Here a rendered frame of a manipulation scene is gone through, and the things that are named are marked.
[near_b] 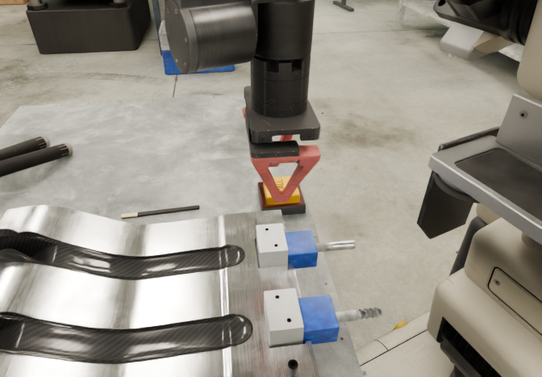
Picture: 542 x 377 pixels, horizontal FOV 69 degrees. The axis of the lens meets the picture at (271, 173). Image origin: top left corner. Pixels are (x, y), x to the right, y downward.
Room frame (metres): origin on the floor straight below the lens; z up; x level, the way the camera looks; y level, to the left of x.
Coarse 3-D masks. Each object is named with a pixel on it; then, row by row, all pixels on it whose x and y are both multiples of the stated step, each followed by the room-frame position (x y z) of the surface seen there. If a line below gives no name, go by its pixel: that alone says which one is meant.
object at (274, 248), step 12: (264, 228) 0.38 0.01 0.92; (276, 228) 0.38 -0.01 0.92; (264, 240) 0.36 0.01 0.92; (276, 240) 0.36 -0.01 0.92; (288, 240) 0.37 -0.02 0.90; (300, 240) 0.37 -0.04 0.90; (312, 240) 0.37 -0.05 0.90; (264, 252) 0.34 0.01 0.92; (276, 252) 0.34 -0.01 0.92; (288, 252) 0.35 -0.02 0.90; (300, 252) 0.35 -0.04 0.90; (312, 252) 0.35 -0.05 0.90; (264, 264) 0.34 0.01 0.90; (276, 264) 0.34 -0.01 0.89; (288, 264) 0.34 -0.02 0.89; (300, 264) 0.35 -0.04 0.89; (312, 264) 0.35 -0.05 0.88
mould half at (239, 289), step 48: (96, 240) 0.37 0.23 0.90; (144, 240) 0.39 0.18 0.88; (192, 240) 0.39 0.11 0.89; (240, 240) 0.38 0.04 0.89; (0, 288) 0.27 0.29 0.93; (48, 288) 0.28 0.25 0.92; (96, 288) 0.30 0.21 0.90; (144, 288) 0.31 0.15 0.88; (192, 288) 0.31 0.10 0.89; (240, 288) 0.30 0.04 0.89; (288, 288) 0.30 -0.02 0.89
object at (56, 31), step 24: (48, 0) 4.21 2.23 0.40; (72, 0) 4.21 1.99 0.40; (96, 0) 4.21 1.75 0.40; (120, 0) 3.93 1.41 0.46; (144, 0) 4.81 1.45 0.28; (48, 24) 3.79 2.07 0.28; (72, 24) 3.81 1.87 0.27; (96, 24) 3.84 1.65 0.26; (120, 24) 3.87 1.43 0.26; (144, 24) 4.54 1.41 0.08; (48, 48) 3.78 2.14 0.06; (72, 48) 3.80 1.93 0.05; (96, 48) 3.83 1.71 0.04; (120, 48) 3.86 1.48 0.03
